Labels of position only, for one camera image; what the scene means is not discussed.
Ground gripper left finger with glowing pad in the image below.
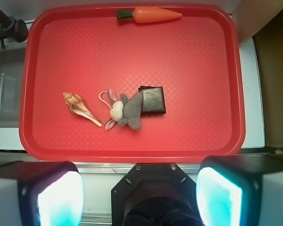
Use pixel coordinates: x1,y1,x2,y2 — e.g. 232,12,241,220
0,161,84,226

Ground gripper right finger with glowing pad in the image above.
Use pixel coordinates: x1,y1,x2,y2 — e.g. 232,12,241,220
196,155,283,226

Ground brown spiral seashell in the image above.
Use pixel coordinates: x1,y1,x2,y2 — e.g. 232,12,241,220
63,92,102,127

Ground grey plush bunny toy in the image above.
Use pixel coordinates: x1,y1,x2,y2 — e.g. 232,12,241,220
98,89,143,131

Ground steel kitchen sink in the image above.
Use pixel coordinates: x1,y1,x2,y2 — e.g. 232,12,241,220
0,46,25,128

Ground black square wallet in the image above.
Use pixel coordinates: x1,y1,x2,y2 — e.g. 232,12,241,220
138,86,166,115

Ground red plastic tray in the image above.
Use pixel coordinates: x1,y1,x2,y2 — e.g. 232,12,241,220
19,4,245,163

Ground dark metal faucet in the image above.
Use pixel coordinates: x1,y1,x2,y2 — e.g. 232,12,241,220
0,10,28,49

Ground orange toy carrot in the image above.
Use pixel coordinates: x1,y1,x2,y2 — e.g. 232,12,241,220
117,6,183,24

